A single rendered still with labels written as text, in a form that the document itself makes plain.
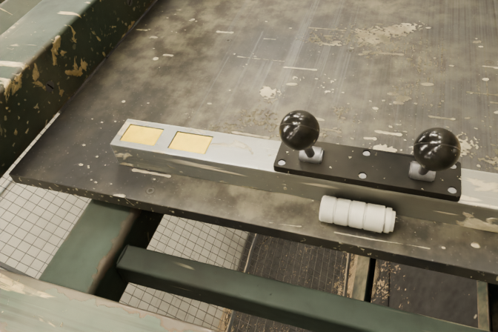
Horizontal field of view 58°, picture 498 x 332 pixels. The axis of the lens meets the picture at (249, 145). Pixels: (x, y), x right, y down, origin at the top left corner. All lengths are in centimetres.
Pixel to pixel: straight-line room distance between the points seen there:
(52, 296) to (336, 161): 32
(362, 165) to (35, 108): 47
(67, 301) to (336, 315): 28
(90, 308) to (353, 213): 28
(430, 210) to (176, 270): 30
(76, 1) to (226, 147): 40
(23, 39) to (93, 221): 30
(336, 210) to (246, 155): 13
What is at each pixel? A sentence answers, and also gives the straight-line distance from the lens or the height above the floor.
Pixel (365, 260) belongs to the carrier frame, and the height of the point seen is 78.
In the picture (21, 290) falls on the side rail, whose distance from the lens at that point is 51.
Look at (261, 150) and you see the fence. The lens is 54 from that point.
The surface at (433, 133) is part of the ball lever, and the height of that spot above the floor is 145.
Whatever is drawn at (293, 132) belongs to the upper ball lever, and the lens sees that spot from 40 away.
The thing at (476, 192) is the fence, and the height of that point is 133.
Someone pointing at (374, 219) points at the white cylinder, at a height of 140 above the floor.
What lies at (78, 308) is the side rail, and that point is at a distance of 47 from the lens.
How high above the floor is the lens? 163
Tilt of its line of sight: 9 degrees down
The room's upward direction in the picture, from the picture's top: 59 degrees counter-clockwise
